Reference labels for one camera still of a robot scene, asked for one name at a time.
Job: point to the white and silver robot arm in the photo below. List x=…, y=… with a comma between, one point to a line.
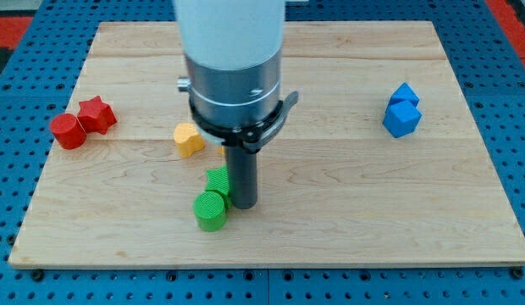
x=232, y=50

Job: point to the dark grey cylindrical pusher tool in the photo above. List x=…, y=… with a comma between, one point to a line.
x=242, y=175

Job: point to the green star block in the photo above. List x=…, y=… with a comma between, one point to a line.
x=218, y=181

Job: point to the blue cube block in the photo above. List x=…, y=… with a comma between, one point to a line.
x=401, y=118
x=404, y=93

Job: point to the red cylinder block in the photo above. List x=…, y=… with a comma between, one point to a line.
x=67, y=131

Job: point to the red star block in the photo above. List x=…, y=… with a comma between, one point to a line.
x=96, y=116

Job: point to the blue cube block rear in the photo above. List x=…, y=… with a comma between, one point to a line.
x=404, y=93

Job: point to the black quick-release clamp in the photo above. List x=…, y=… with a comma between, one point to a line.
x=251, y=138

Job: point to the blue cube block front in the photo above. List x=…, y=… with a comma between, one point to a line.
x=401, y=118

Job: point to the light wooden board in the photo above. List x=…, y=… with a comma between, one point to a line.
x=335, y=189

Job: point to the yellow heart block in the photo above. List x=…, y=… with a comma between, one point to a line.
x=188, y=140

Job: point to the green cylinder block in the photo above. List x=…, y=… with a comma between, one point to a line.
x=209, y=210

